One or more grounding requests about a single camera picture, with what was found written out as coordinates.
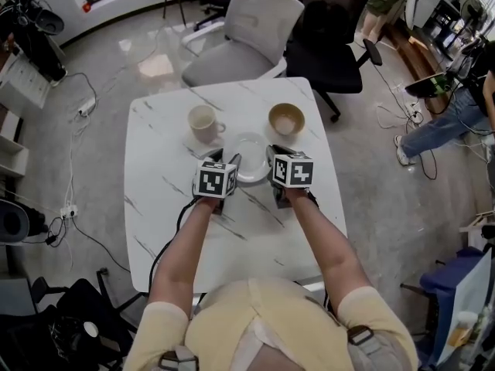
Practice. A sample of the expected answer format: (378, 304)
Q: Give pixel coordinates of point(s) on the white paper roll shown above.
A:
(466, 317)

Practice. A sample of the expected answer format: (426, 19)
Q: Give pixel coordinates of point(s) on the black office chair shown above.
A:
(325, 60)

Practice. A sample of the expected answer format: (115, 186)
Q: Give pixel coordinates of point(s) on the white power strip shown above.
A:
(87, 106)
(69, 211)
(414, 112)

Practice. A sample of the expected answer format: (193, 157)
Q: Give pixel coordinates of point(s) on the beige mug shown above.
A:
(203, 124)

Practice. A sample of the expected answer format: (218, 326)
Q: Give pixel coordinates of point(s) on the white drawer cabinet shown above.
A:
(23, 83)

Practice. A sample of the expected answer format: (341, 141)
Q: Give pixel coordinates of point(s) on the yellow carton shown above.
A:
(460, 336)

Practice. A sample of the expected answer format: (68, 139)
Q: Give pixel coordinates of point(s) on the white paper cup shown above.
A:
(91, 329)

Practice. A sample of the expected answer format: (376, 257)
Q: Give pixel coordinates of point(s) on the white board panel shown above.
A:
(468, 292)

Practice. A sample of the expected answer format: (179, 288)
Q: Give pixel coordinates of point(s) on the black mesh chair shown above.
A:
(77, 296)

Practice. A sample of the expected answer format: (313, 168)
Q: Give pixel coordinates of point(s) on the blue cloth covered chair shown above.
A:
(444, 280)

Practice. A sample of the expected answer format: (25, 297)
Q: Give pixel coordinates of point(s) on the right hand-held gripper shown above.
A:
(294, 172)

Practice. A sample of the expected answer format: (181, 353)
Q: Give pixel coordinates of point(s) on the person's right forearm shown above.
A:
(328, 246)

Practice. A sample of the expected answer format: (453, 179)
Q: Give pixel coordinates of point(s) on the black plastic bag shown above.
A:
(65, 338)

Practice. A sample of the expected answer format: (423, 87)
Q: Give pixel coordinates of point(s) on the person's yellow knit top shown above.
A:
(270, 315)

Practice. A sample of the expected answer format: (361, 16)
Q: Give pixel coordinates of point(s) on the grey office chair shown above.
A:
(247, 33)

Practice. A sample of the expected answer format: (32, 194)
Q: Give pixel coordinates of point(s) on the person's left forearm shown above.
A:
(181, 253)

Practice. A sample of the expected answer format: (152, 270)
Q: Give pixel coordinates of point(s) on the brown bowl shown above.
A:
(286, 120)

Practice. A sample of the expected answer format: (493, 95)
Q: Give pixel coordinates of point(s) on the white open shelf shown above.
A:
(13, 157)

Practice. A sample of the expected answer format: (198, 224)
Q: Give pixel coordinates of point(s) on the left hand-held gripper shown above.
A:
(210, 180)

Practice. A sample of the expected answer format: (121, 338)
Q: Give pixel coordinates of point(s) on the brown wooden platform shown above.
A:
(421, 64)

